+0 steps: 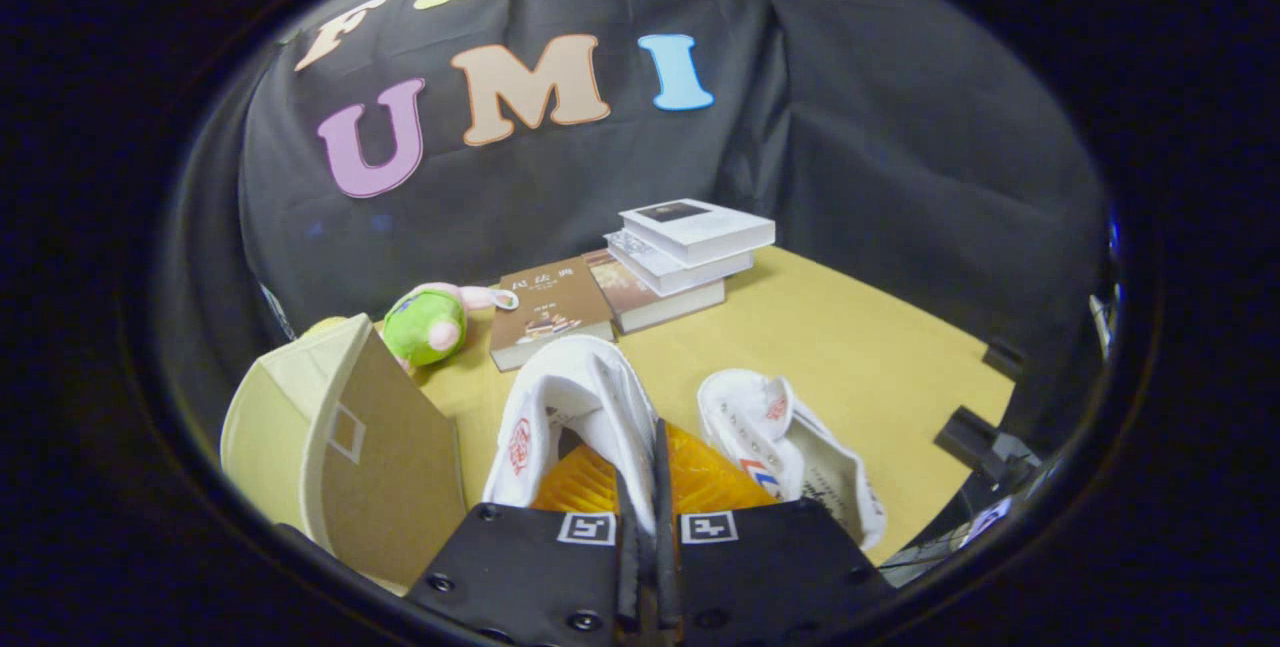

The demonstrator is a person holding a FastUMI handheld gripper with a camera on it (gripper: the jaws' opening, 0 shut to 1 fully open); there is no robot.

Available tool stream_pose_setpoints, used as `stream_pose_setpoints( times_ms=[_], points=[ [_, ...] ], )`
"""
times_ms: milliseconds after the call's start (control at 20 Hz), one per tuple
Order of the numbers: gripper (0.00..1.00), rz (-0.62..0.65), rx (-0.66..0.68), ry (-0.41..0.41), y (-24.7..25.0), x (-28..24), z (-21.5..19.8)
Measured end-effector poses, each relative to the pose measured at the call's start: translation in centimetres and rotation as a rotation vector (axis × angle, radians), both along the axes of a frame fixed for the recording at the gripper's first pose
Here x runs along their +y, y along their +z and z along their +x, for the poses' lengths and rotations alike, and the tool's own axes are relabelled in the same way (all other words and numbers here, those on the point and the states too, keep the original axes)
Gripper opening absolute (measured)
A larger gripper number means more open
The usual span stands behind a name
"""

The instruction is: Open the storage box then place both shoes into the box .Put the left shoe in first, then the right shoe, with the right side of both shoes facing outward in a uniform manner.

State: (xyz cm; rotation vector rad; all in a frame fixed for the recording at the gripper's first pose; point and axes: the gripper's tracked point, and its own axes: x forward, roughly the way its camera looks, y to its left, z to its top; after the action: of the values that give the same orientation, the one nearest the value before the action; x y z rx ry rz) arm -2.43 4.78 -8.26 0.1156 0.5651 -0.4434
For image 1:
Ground beige fabric storage box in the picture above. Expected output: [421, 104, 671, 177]
[220, 314, 469, 590]

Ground black backdrop cloth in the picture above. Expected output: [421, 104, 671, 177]
[160, 0, 1109, 448]

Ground brown photo cover book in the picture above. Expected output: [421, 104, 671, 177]
[583, 248, 727, 335]

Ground green pink plush toy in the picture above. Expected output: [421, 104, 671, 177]
[381, 282, 520, 375]

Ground white shoe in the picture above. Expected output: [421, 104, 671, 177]
[697, 369, 888, 552]
[482, 334, 661, 538]

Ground white grey book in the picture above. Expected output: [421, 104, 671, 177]
[605, 228, 755, 297]

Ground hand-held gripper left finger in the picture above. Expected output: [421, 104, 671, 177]
[405, 424, 647, 647]

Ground black table clamp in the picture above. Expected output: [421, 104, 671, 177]
[934, 406, 1041, 484]
[982, 337, 1027, 382]

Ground white book dark label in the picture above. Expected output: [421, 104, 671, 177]
[619, 198, 776, 268]

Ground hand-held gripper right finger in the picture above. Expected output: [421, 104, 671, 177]
[652, 419, 894, 647]

